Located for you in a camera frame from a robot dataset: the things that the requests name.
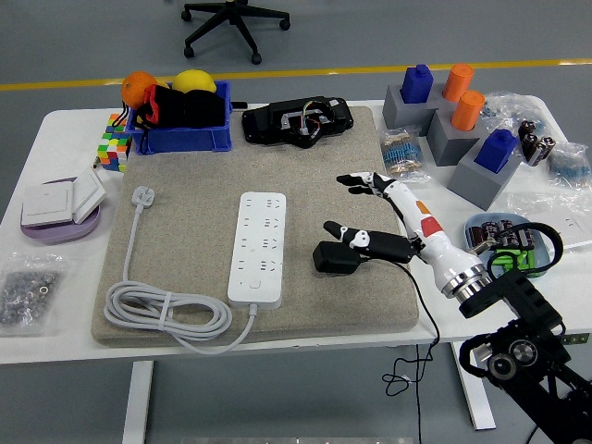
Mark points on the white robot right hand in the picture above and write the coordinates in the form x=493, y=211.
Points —
x=430, y=226

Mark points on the black plug adapter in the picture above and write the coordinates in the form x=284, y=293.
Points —
x=333, y=262

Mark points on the white power strip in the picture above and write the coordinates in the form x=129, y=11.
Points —
x=259, y=250

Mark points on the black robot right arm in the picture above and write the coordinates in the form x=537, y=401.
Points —
x=522, y=287

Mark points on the grey holder block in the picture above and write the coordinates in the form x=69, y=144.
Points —
x=398, y=113
x=476, y=185
x=448, y=145

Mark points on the green cylinder piece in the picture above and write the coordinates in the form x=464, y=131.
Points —
x=532, y=260
x=501, y=260

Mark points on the large clear plastic bag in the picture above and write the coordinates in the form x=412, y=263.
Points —
x=527, y=203

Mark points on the blue bottle-shaped block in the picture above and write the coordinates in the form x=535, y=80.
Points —
x=497, y=150
x=416, y=85

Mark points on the light blue dish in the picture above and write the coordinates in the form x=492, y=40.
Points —
x=541, y=269

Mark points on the orange cylinder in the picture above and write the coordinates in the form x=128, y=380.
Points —
x=467, y=111
x=458, y=81

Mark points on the clear bag of black capacitors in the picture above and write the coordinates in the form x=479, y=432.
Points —
x=532, y=143

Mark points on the black table control panel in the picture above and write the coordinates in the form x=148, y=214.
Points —
x=575, y=339

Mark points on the white table leg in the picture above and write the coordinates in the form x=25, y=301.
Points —
x=138, y=402
x=478, y=409

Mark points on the black opened electronic device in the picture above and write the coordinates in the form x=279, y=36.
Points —
x=268, y=122

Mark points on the small black rod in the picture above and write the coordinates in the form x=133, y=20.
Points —
x=240, y=104

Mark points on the grey-brown mat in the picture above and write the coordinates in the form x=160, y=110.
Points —
x=194, y=185

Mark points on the blue plastic bin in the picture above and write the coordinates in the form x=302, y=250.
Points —
x=185, y=139

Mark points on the black and red pouch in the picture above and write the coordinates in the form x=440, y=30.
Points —
x=185, y=108

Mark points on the yellow lemon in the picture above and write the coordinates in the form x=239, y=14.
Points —
x=194, y=81

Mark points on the black office chair base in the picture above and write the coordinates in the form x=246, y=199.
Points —
x=236, y=18

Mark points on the orange fruit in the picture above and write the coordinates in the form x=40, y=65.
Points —
x=136, y=88

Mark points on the colourful puzzle cube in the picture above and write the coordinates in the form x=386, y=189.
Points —
x=113, y=152

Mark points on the purple oval stand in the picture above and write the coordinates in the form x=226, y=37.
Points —
x=55, y=233

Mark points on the clear bag of metal nuts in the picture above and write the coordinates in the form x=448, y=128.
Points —
x=28, y=291

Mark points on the white wall socket panel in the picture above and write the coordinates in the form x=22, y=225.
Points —
x=578, y=231

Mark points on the white wall switch panel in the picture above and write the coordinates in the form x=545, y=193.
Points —
x=88, y=194
x=46, y=203

